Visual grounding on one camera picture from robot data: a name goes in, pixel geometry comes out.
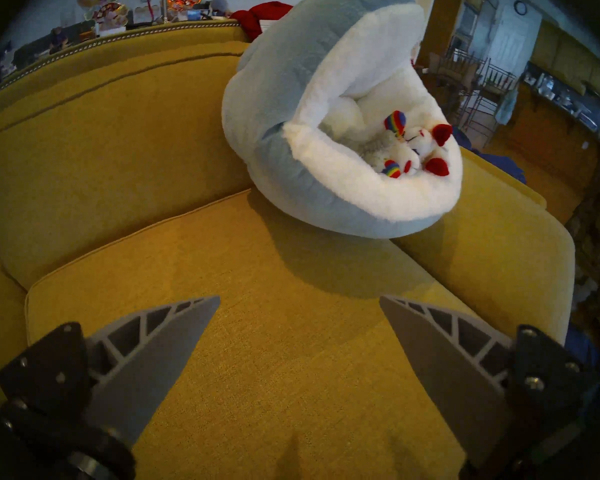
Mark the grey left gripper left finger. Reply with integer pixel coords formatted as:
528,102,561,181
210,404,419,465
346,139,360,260
0,295,221,445

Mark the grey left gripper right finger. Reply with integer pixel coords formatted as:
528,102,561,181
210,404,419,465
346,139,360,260
380,295,600,465

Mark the white llama plush rainbow trim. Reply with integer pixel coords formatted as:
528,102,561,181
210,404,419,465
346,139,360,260
377,110,423,180

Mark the blue white plush dog bed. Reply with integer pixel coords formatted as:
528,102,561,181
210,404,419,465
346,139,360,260
221,0,464,240

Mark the yellow fabric sofa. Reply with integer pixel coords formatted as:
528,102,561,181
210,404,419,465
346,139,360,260
0,21,577,480

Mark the crumpled blue cloth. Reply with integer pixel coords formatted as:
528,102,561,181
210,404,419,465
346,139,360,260
452,126,527,186

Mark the granite kitchen counter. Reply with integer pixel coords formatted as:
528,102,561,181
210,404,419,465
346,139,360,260
0,6,241,92

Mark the white hallway door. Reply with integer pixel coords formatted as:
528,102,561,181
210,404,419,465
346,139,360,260
485,0,543,79

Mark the red blanket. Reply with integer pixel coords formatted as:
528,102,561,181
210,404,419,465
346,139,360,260
230,1,294,41

